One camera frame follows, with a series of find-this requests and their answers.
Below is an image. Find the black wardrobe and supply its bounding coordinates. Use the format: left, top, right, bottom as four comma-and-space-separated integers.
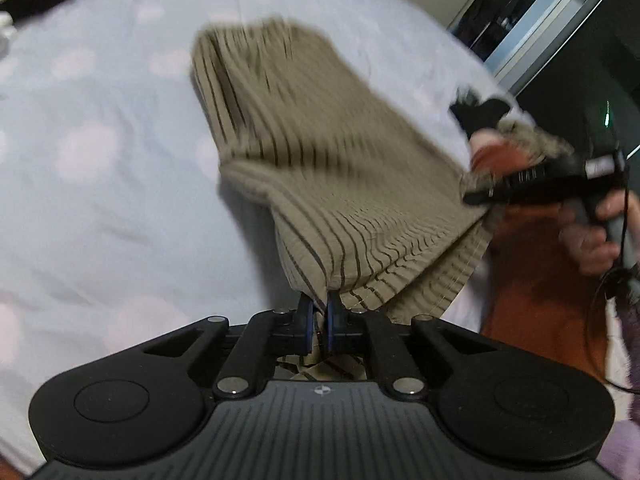
514, 0, 640, 171

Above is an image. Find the black sock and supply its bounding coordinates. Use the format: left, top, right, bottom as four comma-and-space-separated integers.
448, 95, 512, 137

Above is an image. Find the polka dot bed sheet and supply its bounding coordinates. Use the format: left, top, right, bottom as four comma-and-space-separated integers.
0, 0, 538, 476

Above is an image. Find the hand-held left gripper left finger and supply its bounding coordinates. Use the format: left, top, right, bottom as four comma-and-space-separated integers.
142, 292, 316, 401

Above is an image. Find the person's leg in rust pants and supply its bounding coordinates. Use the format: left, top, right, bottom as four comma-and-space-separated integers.
469, 130, 610, 387

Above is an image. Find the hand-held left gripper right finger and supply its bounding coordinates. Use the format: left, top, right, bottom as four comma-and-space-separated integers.
324, 291, 502, 401

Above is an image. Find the tan striped garment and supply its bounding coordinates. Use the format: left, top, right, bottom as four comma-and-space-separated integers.
190, 16, 576, 381

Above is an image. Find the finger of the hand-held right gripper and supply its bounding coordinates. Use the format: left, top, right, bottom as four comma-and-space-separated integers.
462, 155, 587, 206

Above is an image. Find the person's right hand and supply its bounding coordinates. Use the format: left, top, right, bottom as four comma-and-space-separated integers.
558, 191, 640, 278

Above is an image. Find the lilac fuzzy cloth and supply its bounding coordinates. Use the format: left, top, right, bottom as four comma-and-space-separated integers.
596, 300, 640, 480

